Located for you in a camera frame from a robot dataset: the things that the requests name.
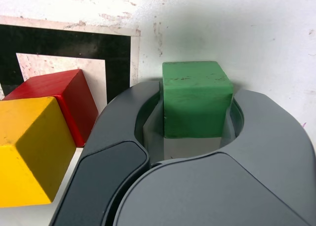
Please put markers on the yellow cube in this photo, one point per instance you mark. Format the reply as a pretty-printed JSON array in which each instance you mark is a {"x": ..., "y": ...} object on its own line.
[{"x": 32, "y": 149}]

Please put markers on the green cube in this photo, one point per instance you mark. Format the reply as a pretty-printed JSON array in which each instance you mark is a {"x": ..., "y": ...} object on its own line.
[{"x": 195, "y": 100}]

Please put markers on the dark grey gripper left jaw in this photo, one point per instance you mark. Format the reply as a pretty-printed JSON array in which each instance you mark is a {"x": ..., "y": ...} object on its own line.
[{"x": 103, "y": 161}]

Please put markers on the red cube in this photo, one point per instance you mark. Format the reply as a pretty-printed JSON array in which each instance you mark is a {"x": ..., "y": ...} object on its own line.
[{"x": 74, "y": 100}]

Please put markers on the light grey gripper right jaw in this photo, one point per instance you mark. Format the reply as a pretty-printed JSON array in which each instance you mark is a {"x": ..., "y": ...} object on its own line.
[{"x": 234, "y": 186}]

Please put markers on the black tape square outline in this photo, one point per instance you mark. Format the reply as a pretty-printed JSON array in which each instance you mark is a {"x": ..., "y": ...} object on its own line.
[{"x": 61, "y": 42}]

